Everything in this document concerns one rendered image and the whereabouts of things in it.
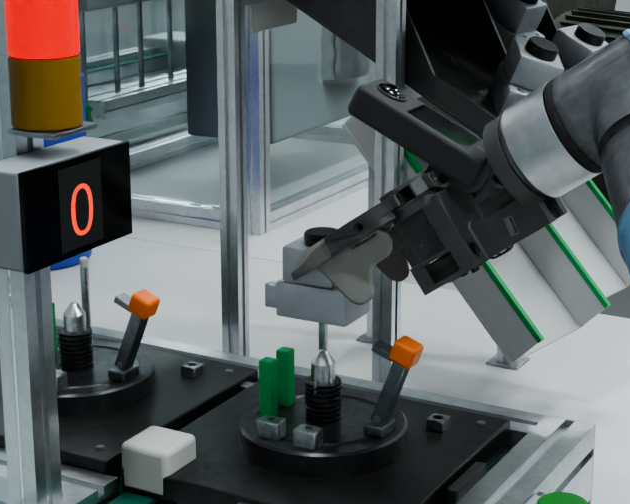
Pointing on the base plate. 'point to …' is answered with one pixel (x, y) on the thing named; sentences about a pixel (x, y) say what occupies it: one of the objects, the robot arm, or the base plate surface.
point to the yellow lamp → (45, 93)
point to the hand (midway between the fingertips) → (316, 253)
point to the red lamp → (42, 28)
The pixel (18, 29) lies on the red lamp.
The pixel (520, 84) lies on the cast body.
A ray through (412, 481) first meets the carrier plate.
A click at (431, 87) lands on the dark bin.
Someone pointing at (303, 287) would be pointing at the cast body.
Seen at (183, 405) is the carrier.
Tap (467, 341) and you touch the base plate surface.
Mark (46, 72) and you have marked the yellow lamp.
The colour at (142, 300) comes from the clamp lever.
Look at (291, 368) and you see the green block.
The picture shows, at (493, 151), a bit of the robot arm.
